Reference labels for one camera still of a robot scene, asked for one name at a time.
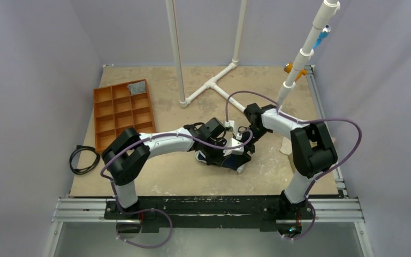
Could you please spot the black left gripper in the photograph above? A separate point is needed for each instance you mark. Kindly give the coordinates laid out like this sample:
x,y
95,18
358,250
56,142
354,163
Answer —
x,y
215,160

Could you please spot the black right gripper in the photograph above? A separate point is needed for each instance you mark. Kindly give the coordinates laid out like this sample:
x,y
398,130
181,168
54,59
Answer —
x,y
247,138

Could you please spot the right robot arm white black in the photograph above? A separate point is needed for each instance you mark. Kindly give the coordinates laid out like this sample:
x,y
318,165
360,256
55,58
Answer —
x,y
312,148

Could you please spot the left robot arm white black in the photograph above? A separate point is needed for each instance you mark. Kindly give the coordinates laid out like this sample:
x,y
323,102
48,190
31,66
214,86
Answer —
x,y
128,153

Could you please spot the grey folded cloth in tray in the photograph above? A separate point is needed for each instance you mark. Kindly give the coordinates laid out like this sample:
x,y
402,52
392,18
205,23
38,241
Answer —
x,y
136,88

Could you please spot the orange compartment tray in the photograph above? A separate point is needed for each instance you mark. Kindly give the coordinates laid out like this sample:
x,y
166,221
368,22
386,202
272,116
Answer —
x,y
115,110

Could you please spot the white PVC angled pole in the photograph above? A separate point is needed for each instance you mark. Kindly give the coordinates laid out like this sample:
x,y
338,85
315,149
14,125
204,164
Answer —
x,y
326,11

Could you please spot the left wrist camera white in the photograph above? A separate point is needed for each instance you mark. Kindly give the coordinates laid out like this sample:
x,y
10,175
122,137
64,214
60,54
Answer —
x,y
234,146

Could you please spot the white PVC pipe frame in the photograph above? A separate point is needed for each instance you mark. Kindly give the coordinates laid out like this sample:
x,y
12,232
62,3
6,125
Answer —
x,y
212,32

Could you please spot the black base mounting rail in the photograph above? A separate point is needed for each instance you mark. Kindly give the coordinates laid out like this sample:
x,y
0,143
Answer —
x,y
267,213

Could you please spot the aluminium extrusion frame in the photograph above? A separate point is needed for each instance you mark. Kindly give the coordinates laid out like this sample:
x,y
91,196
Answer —
x,y
328,209

